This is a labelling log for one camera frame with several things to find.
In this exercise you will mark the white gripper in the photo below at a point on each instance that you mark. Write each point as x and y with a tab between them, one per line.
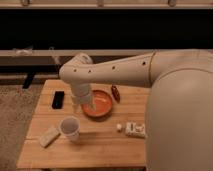
82	94

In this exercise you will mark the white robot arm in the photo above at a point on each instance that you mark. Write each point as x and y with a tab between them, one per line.
179	111

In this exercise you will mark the white ceramic cup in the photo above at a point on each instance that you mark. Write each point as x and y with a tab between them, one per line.
70	128

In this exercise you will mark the orange bowl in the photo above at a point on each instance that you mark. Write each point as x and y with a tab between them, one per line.
103	105

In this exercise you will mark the dark red oblong object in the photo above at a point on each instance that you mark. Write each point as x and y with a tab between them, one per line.
115	93

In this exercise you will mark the small white cube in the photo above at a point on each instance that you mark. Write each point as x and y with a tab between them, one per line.
119	127

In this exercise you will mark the white rectangular block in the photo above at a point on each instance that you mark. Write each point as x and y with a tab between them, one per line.
49	136

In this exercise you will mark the long metal rail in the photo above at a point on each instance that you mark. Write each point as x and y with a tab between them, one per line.
50	57

